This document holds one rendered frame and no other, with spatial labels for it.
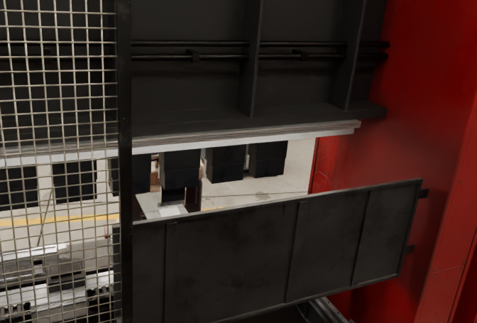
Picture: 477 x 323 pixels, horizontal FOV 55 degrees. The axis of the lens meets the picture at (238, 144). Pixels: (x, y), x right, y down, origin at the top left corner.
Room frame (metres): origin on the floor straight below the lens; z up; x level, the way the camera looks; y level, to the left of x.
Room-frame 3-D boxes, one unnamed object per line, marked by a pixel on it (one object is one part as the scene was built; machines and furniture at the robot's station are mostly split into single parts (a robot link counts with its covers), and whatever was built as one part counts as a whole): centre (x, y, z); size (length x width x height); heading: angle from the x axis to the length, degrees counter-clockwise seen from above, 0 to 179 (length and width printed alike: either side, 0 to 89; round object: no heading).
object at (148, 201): (1.80, 0.32, 1.00); 0.26 x 0.18 x 0.01; 26
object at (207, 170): (1.77, 0.05, 1.26); 0.15 x 0.09 x 0.17; 116
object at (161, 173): (1.68, 0.23, 1.26); 0.15 x 0.09 x 0.17; 116
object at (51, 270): (1.34, 0.58, 1.01); 0.26 x 0.12 x 0.05; 26
